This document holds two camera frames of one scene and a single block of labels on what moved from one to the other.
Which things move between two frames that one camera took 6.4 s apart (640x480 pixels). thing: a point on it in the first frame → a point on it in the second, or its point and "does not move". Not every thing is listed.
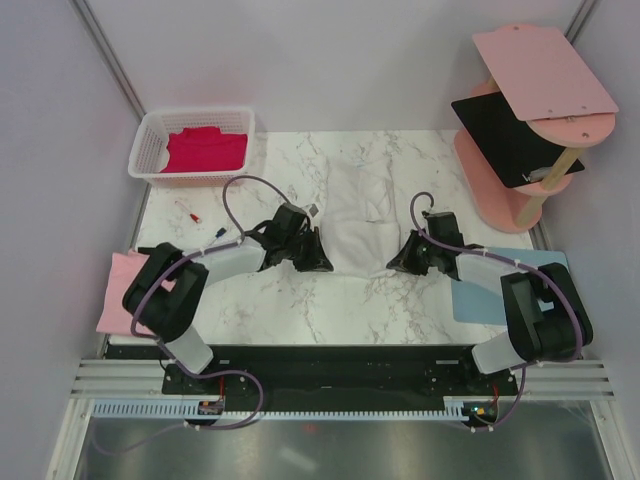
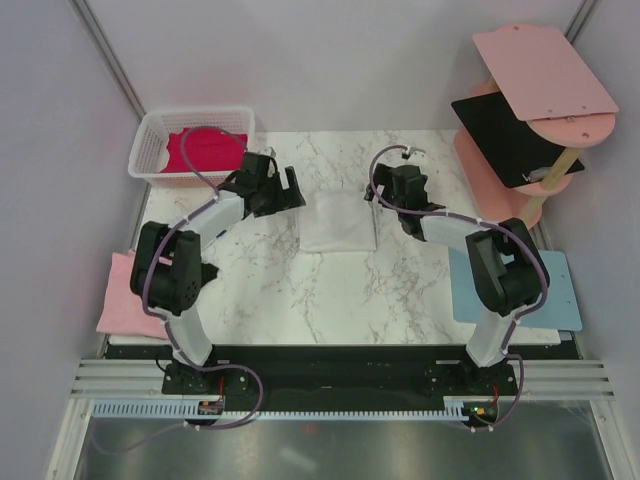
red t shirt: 206,148 does not move
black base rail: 327,373 does not move
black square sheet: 506,140 does not move
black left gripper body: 304,250 → 274,198
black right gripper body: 418,255 → 382,177
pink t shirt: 113,317 does not move
